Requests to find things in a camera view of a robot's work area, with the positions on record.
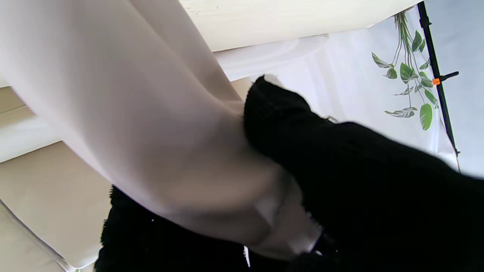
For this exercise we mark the black backdrop stand pole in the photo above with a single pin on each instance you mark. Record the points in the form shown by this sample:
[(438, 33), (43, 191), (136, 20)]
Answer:
[(440, 98)]

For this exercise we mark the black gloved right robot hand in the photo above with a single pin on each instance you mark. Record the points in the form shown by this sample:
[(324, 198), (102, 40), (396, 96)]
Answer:
[(378, 196)]

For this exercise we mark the black orange spring clamp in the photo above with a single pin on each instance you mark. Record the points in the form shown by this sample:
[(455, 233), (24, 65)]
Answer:
[(444, 78)]

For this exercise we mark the beige soft glasses pouch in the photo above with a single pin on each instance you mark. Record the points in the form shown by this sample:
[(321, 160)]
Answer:
[(132, 113)]

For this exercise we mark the beige fabric sofa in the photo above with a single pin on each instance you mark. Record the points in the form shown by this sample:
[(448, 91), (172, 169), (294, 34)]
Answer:
[(45, 196)]

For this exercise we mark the white backdrop cloth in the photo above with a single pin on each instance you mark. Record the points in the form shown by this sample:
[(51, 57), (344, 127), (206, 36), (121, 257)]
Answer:
[(340, 83)]

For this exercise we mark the green variegated leafy plant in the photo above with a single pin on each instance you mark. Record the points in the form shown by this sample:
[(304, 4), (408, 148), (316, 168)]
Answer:
[(406, 71)]

